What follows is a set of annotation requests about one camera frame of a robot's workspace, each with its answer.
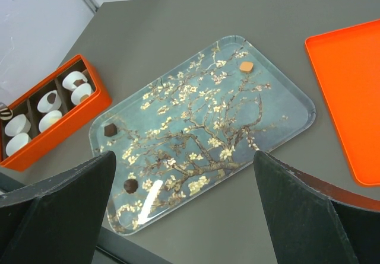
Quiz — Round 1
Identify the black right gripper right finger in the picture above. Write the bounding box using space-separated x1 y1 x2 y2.
254 151 379 263

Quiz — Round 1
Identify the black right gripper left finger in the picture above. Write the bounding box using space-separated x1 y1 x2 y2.
1 151 116 263

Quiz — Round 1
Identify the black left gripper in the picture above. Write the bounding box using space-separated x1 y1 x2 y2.
0 103 12 120

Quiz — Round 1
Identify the dark oval chocolate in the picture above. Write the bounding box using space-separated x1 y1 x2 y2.
46 91 57 104

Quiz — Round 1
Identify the brown rectangular chocolate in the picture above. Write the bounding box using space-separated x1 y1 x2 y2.
74 79 85 87

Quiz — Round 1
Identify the caramel round chocolate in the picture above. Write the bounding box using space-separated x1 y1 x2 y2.
80 94 89 102

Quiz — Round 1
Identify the dark square chocolate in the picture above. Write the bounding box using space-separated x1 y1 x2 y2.
104 123 118 137

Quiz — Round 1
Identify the orange chocolate box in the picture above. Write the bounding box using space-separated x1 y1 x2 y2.
1 55 112 171

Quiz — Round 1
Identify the dark round chocolate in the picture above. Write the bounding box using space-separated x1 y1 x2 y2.
123 179 138 194

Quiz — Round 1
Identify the tan round chocolate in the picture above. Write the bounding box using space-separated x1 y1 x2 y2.
239 61 254 74

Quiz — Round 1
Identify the white paper cup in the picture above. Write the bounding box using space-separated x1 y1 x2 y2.
62 71 86 91
37 90 62 113
5 132 31 157
39 110 62 133
5 114 31 137
71 83 93 106

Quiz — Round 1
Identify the blossom pattern serving tray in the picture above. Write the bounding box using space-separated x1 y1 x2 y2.
89 35 316 236

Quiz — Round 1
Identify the orange box lid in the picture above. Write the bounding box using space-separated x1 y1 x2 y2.
305 20 379 186

